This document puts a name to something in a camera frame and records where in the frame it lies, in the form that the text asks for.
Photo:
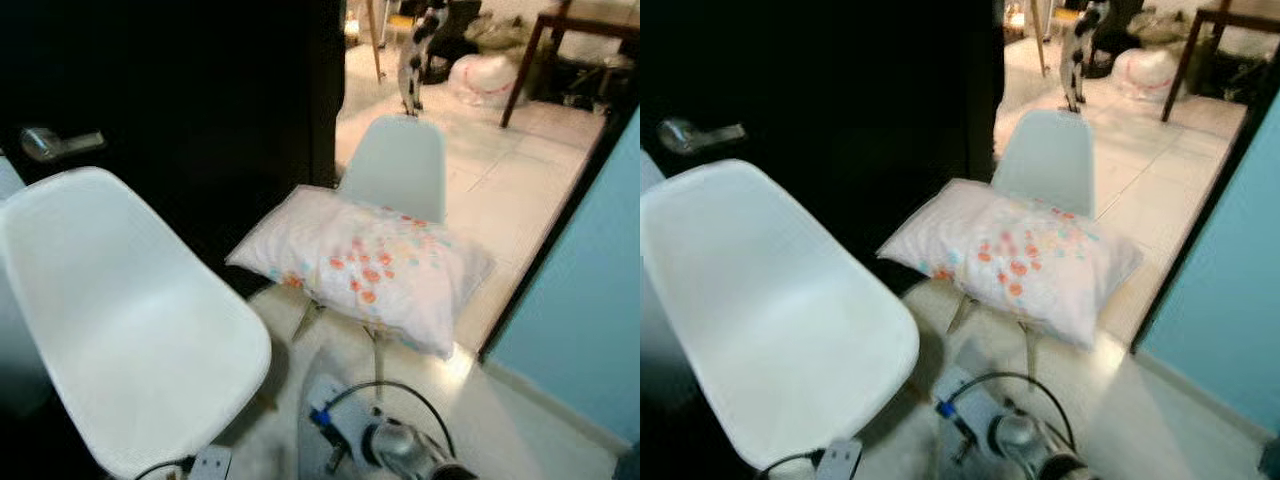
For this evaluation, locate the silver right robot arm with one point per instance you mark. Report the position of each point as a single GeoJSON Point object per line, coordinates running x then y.
{"type": "Point", "coordinates": [1030, 445]}
{"type": "Point", "coordinates": [400, 450]}

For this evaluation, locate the white plastic shell chair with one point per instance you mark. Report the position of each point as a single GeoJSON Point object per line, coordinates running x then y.
{"type": "Point", "coordinates": [780, 320]}
{"type": "Point", "coordinates": [1045, 150]}
{"type": "Point", "coordinates": [130, 320]}
{"type": "Point", "coordinates": [400, 165]}

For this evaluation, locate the white floral print pillow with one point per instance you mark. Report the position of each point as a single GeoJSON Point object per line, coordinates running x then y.
{"type": "Point", "coordinates": [1010, 255]}
{"type": "Point", "coordinates": [360, 260]}

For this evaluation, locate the white plastic bag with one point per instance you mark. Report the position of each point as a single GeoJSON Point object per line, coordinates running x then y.
{"type": "Point", "coordinates": [1145, 72]}
{"type": "Point", "coordinates": [483, 80]}

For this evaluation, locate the brown wooden table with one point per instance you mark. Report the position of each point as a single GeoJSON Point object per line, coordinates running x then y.
{"type": "Point", "coordinates": [1235, 12]}
{"type": "Point", "coordinates": [580, 14]}

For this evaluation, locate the black door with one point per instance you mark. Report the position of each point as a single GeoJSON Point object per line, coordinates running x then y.
{"type": "Point", "coordinates": [850, 70]}
{"type": "Point", "coordinates": [200, 80]}

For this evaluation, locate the black and white spotted animal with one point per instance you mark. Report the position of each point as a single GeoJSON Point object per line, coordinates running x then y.
{"type": "Point", "coordinates": [1075, 50]}
{"type": "Point", "coordinates": [410, 60]}

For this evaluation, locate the thin wooden pole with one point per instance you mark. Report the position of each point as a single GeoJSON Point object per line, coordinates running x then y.
{"type": "Point", "coordinates": [375, 40]}
{"type": "Point", "coordinates": [1038, 35]}

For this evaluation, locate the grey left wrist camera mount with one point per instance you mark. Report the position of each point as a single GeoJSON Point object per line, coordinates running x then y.
{"type": "Point", "coordinates": [838, 460]}
{"type": "Point", "coordinates": [210, 464]}

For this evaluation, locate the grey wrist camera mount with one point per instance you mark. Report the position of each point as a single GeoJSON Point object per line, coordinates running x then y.
{"type": "Point", "coordinates": [340, 425]}
{"type": "Point", "coordinates": [965, 405]}
{"type": "Point", "coordinates": [210, 464]}
{"type": "Point", "coordinates": [838, 460]}

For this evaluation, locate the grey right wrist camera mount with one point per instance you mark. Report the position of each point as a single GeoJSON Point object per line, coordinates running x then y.
{"type": "Point", "coordinates": [965, 405]}
{"type": "Point", "coordinates": [340, 425]}

